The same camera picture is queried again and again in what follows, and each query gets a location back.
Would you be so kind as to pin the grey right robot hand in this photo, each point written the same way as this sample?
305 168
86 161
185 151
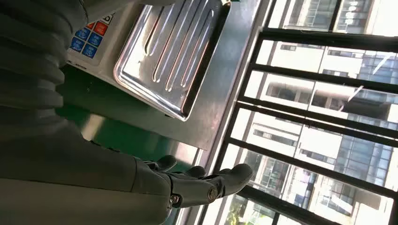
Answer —
62 186

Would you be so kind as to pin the white electronic scale, steel tray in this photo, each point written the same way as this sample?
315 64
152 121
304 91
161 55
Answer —
174 56

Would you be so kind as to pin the black window frame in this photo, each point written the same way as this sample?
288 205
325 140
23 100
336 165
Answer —
326 38

